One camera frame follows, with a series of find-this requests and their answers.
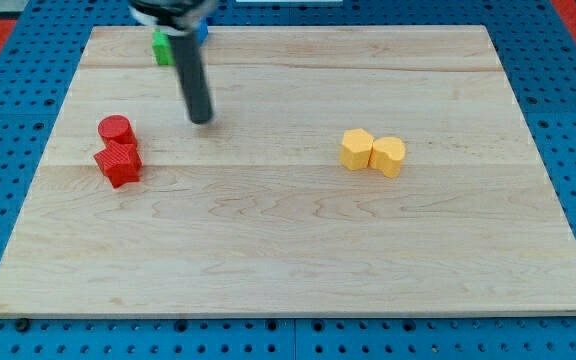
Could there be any yellow hexagon block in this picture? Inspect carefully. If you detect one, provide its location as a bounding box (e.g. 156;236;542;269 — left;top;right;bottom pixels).
339;128;374;171

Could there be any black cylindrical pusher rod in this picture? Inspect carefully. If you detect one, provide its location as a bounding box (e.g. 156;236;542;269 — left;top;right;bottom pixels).
169;31;214;125

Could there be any blue block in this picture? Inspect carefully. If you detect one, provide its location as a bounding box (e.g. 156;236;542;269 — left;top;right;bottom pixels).
196;17;209;45

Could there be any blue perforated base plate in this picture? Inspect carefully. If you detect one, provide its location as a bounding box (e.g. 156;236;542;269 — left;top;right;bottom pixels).
0;0;576;359

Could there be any yellow heart block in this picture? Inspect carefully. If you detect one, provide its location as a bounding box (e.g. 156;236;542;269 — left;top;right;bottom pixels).
368;137;406;178

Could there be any red star block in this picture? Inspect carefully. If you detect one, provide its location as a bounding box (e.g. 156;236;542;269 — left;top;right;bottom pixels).
94;141;142;188

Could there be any green block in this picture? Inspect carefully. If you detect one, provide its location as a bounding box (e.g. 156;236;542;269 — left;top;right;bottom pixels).
152;30;174;66

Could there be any red cylinder block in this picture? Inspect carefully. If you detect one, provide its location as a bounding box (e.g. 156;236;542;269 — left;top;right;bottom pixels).
97;114;138;147

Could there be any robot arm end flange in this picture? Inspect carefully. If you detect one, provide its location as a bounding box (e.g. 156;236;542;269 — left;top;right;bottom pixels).
129;0;217;36

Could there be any wooden board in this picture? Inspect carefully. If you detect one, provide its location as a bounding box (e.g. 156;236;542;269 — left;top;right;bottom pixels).
0;25;576;319

